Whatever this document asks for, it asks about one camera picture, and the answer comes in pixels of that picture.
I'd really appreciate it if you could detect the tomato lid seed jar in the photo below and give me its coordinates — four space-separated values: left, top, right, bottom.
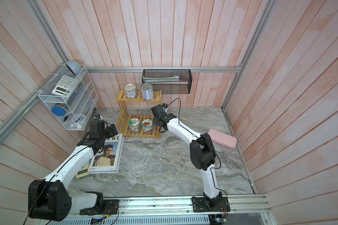
141 119 153 135

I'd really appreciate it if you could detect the bamboo two-tier shelf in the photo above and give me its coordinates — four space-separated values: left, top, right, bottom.
116 89 162 138

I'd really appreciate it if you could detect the purple label tin can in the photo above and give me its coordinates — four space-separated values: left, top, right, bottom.
140 83 154 101

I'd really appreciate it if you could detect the sunflower lid seed jar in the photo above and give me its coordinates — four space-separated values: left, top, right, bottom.
128 118 141 134

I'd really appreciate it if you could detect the white label tin can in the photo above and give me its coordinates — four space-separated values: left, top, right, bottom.
124 83 138 99

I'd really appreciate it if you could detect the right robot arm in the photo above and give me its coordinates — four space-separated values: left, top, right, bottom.
151 105 230 213

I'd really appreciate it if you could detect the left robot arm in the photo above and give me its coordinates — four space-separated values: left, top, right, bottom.
27 120 118 221

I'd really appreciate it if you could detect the white cup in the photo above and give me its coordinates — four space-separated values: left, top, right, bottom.
70 114 85 130

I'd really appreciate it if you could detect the Loewe magazine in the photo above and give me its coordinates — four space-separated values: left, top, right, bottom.
88 134 124 174

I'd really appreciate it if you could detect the booklet in mesh basket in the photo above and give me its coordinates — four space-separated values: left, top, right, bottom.
142 75 180 83

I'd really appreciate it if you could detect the blue lid container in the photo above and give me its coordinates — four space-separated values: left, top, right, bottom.
51 104 66 117

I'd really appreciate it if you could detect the white calculator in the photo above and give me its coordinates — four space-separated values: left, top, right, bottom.
52 75 78 98

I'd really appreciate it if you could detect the pink case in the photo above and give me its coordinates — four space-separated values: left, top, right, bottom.
208 129 237 149

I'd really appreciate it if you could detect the black mesh wall basket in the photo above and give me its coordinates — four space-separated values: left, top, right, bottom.
142 69 192 94

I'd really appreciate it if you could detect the white wire wall rack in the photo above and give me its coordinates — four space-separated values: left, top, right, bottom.
38 64 99 131

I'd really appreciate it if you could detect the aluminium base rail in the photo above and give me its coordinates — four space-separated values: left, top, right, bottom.
40 195 276 225

